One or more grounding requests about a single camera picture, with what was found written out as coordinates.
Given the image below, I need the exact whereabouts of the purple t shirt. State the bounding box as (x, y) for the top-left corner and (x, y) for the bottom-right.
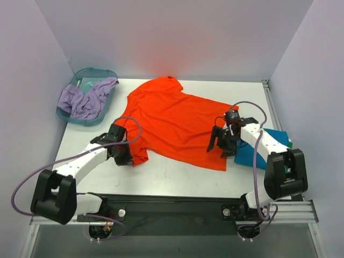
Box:
(58, 77), (119, 120)

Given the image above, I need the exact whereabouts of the teal plastic basket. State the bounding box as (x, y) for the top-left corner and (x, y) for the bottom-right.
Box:
(56, 68), (118, 126)

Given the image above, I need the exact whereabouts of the folded blue t shirt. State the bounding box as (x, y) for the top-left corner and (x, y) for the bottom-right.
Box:
(234, 128), (289, 170)

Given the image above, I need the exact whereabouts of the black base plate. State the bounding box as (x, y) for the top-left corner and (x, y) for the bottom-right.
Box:
(77, 195), (262, 237)

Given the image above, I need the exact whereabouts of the orange t shirt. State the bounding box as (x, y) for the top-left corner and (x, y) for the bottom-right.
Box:
(118, 76), (231, 171)

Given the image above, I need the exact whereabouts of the aluminium mounting rail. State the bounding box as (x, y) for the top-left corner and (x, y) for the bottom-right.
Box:
(28, 199), (319, 226)

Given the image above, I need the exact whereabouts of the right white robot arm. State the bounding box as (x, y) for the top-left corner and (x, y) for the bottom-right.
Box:
(207, 117), (308, 219)

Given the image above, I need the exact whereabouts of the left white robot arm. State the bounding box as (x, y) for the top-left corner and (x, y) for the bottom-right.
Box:
(30, 124), (133, 225)

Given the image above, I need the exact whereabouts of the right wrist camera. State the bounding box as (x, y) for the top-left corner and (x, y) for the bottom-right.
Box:
(224, 110), (241, 125)

